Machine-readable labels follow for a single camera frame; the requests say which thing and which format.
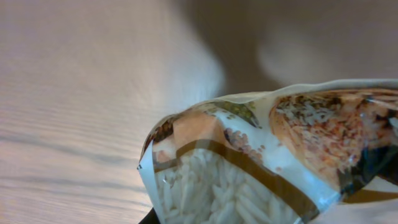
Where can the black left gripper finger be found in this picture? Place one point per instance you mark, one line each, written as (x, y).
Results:
(150, 218)

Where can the beige mushroom pouch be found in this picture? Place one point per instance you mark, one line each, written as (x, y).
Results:
(284, 156)

